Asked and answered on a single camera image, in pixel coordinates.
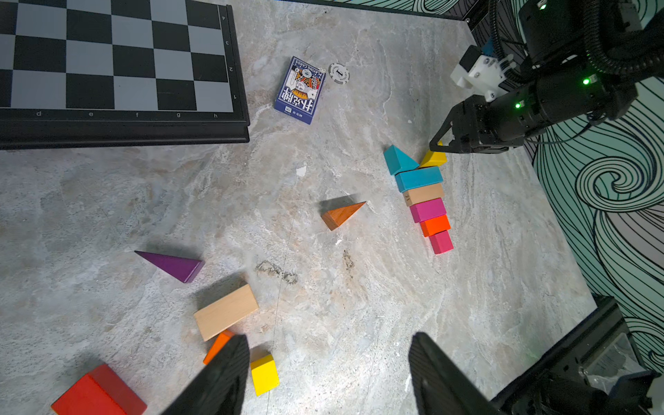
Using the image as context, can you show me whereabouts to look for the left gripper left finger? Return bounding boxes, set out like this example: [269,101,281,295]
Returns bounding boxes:
[163,335,250,415]

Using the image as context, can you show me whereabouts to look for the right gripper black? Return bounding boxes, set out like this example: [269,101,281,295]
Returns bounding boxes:
[429,83,550,154]

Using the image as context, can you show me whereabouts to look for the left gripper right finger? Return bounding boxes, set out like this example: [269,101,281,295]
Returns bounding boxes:
[408,332,501,415]

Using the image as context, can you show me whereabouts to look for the teal long block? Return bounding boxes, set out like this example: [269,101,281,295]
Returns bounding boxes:
[395,167,444,193]

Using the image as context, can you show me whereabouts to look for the teal triangle block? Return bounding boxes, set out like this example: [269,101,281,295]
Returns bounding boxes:
[383,145,419,176]

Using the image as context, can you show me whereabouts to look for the natural wood long block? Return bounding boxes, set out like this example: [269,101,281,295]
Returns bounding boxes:
[403,183,444,207]

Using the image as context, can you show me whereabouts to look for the magenta long block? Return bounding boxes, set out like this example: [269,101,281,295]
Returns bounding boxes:
[410,198,447,223]

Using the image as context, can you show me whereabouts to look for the orange rectangular block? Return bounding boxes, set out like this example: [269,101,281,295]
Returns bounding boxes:
[420,215,451,237]

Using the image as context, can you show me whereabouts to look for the pink cube block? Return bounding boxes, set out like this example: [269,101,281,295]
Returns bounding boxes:
[429,231,454,254]

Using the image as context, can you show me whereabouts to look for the red rectangular block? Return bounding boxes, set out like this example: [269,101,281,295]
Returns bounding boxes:
[51,363,147,414]

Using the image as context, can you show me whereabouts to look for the purple triangle block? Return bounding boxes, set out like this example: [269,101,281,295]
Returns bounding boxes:
[135,251,205,284]

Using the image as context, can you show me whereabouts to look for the orange triangle block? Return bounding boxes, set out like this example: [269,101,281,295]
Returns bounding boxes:
[322,202,366,231]

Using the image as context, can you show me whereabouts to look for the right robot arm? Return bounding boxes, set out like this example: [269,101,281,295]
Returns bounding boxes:
[429,1,663,154]

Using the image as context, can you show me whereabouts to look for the orange cube block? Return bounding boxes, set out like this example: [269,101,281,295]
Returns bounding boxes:
[203,330,235,365]

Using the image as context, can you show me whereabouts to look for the yellow cube block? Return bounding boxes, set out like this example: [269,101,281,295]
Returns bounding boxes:
[250,354,280,396]

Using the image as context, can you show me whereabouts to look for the white poker chip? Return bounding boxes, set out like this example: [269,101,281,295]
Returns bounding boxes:
[328,62,349,85]

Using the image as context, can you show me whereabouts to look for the blue playing card box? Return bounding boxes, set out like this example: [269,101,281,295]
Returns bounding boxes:
[274,56,327,125]

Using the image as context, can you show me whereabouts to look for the black grey chessboard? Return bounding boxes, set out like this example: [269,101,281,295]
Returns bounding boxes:
[1,1,250,150]

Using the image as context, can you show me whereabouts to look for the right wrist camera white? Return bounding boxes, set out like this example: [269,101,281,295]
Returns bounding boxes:
[451,45,516,103]

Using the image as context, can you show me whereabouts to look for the small metal chain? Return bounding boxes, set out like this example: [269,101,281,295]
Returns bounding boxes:
[255,260,300,285]

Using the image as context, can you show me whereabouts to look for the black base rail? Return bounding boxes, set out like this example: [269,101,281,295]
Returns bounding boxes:
[491,296,663,414]

